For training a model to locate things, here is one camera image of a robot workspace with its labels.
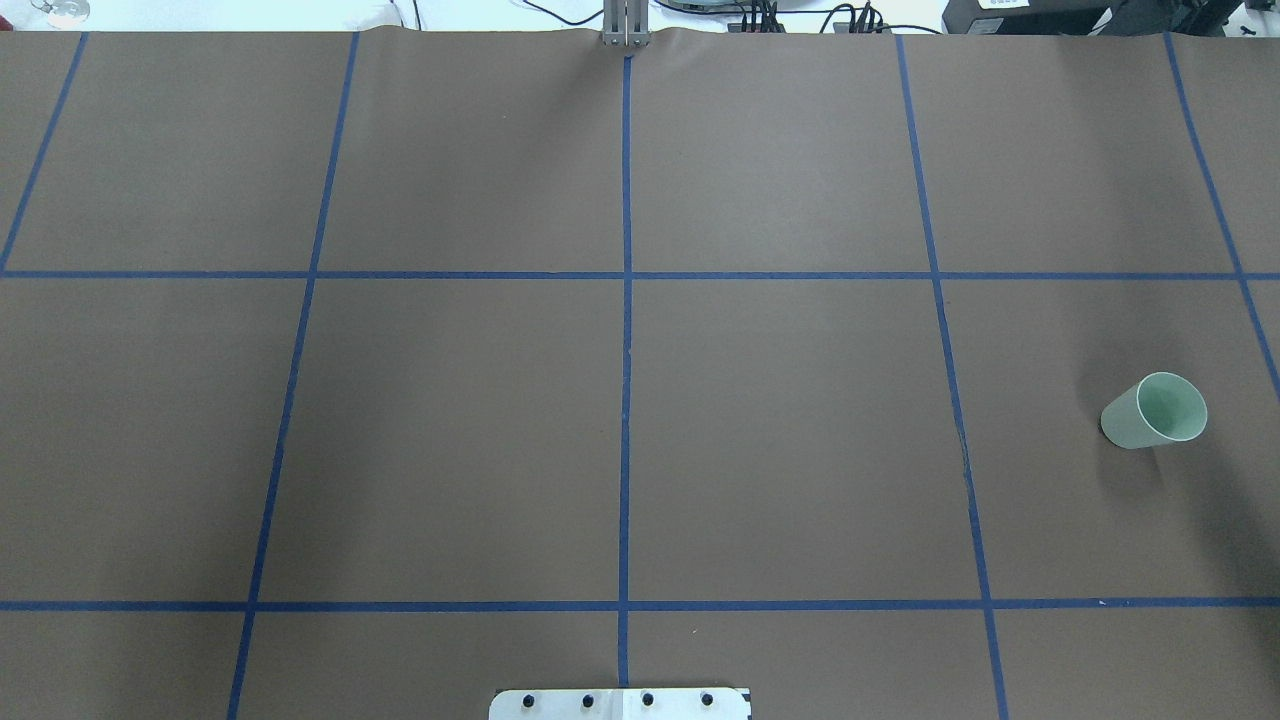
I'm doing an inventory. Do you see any aluminium frame post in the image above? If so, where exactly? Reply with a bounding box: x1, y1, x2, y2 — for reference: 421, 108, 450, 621
600, 0, 652, 47

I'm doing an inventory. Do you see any black printer device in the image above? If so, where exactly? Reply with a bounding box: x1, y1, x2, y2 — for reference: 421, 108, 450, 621
941, 1, 1277, 38

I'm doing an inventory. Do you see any light green cup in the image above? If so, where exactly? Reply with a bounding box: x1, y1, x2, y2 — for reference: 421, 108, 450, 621
1100, 372, 1210, 450

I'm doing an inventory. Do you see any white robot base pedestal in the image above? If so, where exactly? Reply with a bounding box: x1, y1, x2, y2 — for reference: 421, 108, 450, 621
488, 687, 753, 719

